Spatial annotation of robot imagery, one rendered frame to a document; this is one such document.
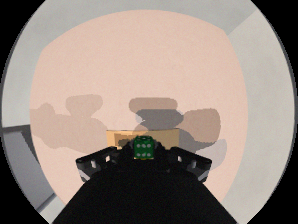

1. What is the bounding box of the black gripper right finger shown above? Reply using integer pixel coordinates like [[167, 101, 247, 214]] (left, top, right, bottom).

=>
[[153, 139, 212, 183]]

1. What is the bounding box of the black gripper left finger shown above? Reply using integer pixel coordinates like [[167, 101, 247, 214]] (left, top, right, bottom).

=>
[[75, 139, 135, 182]]

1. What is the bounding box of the orange flat mat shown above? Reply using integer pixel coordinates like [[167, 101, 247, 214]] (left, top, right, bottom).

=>
[[106, 129, 179, 149]]

